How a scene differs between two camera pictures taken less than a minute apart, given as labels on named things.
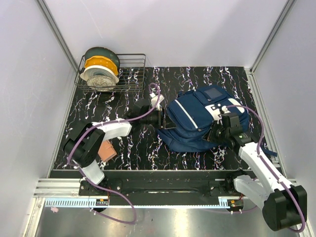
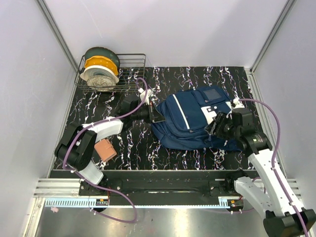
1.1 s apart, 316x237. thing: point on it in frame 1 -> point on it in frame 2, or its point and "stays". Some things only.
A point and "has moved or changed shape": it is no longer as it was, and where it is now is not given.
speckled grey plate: (101, 83) stays
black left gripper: (164, 121) -> (154, 116)
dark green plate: (102, 52) stays
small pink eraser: (55, 210) stays
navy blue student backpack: (191, 117) has moved or changed shape
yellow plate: (100, 60) stays
